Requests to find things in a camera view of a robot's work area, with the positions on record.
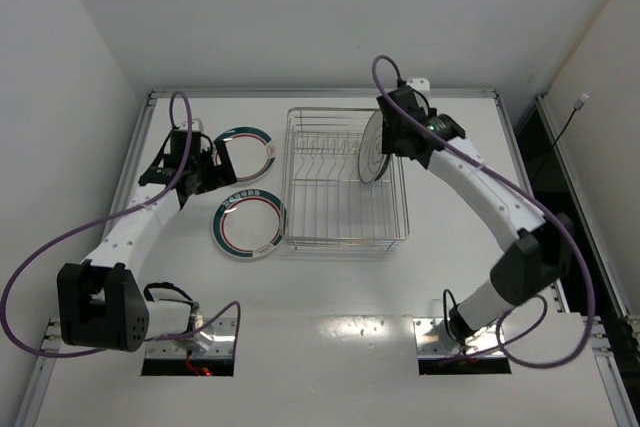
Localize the blue floral green plate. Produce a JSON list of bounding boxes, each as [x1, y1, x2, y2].
[[369, 119, 391, 181]]

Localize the white plate with grey rim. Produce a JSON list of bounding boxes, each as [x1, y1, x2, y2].
[[358, 111, 384, 184]]

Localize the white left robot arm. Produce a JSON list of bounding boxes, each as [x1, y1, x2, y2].
[[57, 129, 237, 352]]

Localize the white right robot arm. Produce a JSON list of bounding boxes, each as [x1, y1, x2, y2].
[[377, 86, 572, 344]]

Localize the green rimmed plate far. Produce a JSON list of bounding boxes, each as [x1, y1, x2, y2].
[[216, 126, 276, 183]]

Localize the green rimmed plate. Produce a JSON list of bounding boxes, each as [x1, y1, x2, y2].
[[211, 189, 287, 261], [216, 126, 276, 183]]

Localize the green rimmed plate near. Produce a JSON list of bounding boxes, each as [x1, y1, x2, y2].
[[211, 189, 287, 261]]

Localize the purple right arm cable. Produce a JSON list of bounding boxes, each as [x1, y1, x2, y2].
[[371, 54, 597, 367]]

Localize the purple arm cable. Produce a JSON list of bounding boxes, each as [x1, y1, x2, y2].
[[0, 90, 242, 359], [371, 54, 597, 367]]

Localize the metal wire dish rack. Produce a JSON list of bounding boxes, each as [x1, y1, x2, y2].
[[281, 107, 410, 253]]

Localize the black left base cable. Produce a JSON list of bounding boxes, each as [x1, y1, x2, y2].
[[143, 281, 196, 306]]

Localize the black base cable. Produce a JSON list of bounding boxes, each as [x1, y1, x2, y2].
[[442, 286, 459, 323], [143, 281, 196, 306]]

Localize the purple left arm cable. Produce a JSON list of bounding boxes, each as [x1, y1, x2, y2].
[[0, 90, 242, 359]]

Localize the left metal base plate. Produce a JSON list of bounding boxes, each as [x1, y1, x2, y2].
[[145, 317, 238, 360]]

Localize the metal base plate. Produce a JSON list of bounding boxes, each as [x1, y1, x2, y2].
[[412, 317, 503, 360], [145, 317, 238, 360]]

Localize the black right base cable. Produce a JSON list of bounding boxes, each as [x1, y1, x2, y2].
[[442, 286, 459, 323]]

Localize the black cable with white plug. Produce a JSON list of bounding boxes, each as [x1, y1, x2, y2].
[[530, 93, 590, 183]]

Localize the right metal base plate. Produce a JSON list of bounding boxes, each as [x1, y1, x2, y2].
[[412, 317, 503, 360]]

